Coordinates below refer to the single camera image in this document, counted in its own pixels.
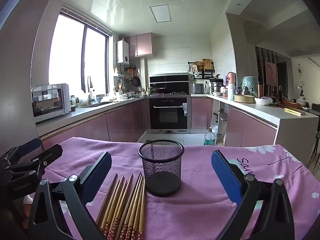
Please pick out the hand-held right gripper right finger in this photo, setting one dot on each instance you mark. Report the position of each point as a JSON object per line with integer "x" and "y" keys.
{"x": 226, "y": 177}

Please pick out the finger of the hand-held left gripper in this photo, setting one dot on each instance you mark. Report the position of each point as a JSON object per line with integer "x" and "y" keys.
{"x": 51, "y": 152}
{"x": 28, "y": 146}

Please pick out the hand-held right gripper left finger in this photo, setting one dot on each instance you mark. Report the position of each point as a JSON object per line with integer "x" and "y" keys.
{"x": 96, "y": 177}

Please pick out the bundle of wooden chopsticks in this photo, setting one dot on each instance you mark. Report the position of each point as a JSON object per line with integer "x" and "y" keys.
{"x": 127, "y": 210}

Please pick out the black mesh pen holder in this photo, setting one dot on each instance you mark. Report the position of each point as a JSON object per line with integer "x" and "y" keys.
{"x": 162, "y": 180}

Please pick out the person's left hand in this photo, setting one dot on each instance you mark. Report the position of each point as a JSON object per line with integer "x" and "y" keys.
{"x": 27, "y": 208}

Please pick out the clear plastic bottle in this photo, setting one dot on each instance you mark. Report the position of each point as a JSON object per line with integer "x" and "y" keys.
{"x": 210, "y": 138}

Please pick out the pink printed tablecloth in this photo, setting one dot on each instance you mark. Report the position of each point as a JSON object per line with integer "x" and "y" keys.
{"x": 200, "y": 217}

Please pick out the white microwave oven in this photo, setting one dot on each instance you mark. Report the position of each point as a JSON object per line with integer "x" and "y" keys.
{"x": 50, "y": 102}

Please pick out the pink kitchen base cabinets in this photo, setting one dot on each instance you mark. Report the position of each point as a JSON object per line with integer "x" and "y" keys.
{"x": 125, "y": 122}

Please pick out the kitchen faucet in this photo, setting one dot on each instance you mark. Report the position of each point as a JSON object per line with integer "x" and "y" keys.
{"x": 89, "y": 90}

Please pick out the round bamboo steamer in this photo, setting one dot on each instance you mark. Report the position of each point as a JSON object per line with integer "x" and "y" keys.
{"x": 243, "y": 98}

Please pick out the white plastic bag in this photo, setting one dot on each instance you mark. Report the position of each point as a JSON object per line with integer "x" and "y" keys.
{"x": 263, "y": 101}

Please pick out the black built-in oven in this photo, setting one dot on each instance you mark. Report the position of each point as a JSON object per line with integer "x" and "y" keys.
{"x": 167, "y": 115}

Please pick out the steel steamer pot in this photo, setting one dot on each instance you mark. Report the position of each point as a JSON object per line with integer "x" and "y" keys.
{"x": 215, "y": 87}

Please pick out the flat yellow box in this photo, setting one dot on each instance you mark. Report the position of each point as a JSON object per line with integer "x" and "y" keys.
{"x": 295, "y": 111}

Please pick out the kitchen window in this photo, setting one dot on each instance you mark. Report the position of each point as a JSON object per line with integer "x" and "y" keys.
{"x": 67, "y": 55}

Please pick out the pink thermos jug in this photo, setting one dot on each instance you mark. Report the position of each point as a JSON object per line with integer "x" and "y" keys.
{"x": 231, "y": 78}

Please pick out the hanging frying pan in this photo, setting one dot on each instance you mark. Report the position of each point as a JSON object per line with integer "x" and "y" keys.
{"x": 136, "y": 81}

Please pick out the white lidded pot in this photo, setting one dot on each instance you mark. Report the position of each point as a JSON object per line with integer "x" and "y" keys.
{"x": 301, "y": 102}

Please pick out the black range hood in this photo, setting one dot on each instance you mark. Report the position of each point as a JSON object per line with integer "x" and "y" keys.
{"x": 170, "y": 78}

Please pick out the wooden cutting board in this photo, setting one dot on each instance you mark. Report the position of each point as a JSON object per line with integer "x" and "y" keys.
{"x": 207, "y": 63}

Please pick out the white gas water heater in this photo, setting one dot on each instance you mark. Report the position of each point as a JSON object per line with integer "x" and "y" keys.
{"x": 123, "y": 52}

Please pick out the ceiling light panel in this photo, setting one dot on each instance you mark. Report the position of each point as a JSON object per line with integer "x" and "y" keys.
{"x": 161, "y": 13}

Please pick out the black wall rack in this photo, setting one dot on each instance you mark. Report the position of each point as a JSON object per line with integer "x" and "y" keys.
{"x": 208, "y": 73}

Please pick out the framed wall picture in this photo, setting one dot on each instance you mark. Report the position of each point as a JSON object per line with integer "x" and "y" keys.
{"x": 270, "y": 73}

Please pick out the pink wall cabinet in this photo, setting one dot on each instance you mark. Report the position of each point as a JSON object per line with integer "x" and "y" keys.
{"x": 142, "y": 45}

